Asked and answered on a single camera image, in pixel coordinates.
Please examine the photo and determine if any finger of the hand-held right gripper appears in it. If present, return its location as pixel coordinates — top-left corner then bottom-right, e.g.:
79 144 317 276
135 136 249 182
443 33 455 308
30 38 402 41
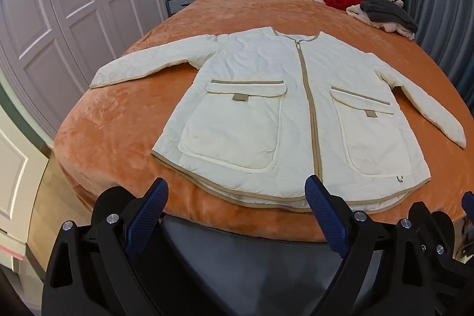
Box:
408 202 474 316
460 191 474 224

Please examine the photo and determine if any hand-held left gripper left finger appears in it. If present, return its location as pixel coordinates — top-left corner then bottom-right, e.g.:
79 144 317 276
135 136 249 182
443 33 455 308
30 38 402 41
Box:
42 178 169 316

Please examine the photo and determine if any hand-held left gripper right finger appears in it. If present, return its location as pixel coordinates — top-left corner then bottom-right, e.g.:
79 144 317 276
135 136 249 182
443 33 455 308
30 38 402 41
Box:
304 174 438 316

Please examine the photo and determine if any cream quilted jacket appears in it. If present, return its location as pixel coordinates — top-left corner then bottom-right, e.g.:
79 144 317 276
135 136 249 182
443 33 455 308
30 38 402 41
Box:
90 26 466 213

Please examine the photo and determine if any orange plush blanket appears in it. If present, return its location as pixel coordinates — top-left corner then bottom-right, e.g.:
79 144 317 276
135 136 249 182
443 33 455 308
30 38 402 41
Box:
54 0 468 244

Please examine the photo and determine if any white door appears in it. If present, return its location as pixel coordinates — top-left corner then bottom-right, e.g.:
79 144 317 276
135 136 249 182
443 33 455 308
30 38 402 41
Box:
0 105 50 261

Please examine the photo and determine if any cream fleece garment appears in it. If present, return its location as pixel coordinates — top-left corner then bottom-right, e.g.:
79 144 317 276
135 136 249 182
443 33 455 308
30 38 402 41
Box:
346 4 416 40

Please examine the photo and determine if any grey knitted garment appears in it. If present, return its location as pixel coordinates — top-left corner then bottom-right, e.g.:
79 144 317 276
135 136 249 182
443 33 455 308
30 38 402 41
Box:
360 0 418 32

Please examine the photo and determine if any grey nightstand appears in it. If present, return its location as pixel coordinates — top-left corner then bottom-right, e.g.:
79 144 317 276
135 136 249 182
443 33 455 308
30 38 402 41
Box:
165 0 204 20

